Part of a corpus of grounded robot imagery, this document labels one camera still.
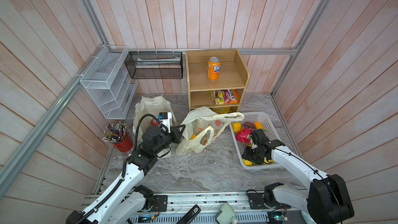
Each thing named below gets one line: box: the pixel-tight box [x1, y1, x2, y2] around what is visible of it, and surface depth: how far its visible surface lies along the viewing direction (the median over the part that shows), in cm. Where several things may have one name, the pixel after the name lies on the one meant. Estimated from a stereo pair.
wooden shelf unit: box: [185, 48, 251, 114], surface depth 92 cm
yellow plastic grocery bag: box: [175, 106, 245, 156], surface depth 74 cm
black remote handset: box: [176, 204, 202, 224], surface depth 71 cm
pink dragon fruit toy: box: [235, 126, 254, 145], surface depth 90 cm
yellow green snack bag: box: [209, 90, 225, 106], surface depth 95 cm
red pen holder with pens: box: [101, 121, 134, 153], surface depth 85 cm
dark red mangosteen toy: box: [244, 121, 255, 129], surface depth 98 cm
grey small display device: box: [215, 202, 239, 224], surface depth 67 cm
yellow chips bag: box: [211, 106, 231, 115], surface depth 109 cm
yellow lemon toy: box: [231, 122, 243, 133], surface depth 97 cm
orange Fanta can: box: [207, 56, 222, 81], surface depth 79 cm
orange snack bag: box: [225, 89, 239, 105], surface depth 95 cm
